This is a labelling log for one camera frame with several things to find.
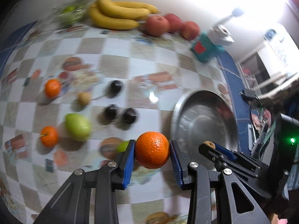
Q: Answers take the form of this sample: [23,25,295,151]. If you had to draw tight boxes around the orange tangerine with stem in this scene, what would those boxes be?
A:
[40,126,59,148]

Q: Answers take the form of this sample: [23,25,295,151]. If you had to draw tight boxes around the small green lime fruit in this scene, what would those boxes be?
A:
[117,141,129,153]

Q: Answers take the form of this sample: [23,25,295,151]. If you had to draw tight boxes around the large green mango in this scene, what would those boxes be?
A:
[65,113,92,142]

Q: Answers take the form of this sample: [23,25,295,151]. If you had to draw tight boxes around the orange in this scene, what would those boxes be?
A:
[135,131,170,169]

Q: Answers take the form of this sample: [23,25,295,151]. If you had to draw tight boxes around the dark plum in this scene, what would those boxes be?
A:
[104,104,118,120]
[122,108,137,125]
[110,80,123,95]

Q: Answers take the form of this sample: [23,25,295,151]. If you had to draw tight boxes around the small brown longan fruit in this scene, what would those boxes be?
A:
[77,91,91,106]

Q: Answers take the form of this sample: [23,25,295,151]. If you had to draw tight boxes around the round steel bowl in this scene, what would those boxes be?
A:
[170,90,239,170]

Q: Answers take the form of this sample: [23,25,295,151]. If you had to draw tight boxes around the black power adapter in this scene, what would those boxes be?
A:
[239,88,258,102]

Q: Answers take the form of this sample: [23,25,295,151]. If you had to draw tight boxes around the checkered patterned tablecloth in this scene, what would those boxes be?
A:
[1,24,250,223]

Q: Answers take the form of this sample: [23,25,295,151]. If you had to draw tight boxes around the teal toy box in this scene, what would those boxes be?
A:
[191,32,225,62]

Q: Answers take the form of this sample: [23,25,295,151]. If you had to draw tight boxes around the red apple right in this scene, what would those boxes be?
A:
[180,21,200,41]

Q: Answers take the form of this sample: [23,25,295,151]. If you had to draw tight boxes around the red apple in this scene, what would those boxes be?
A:
[164,13,182,33]
[180,21,200,41]
[145,15,170,37]

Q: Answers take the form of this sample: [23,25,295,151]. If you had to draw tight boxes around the red apple middle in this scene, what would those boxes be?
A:
[164,13,182,33]

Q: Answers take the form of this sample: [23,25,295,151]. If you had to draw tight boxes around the red apple front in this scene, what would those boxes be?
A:
[145,15,170,37]

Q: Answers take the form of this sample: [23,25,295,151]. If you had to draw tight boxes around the clear box of green fruit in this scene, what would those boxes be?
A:
[52,0,94,28]

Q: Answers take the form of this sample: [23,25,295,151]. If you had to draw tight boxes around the yellow banana bunch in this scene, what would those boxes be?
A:
[88,0,160,30]

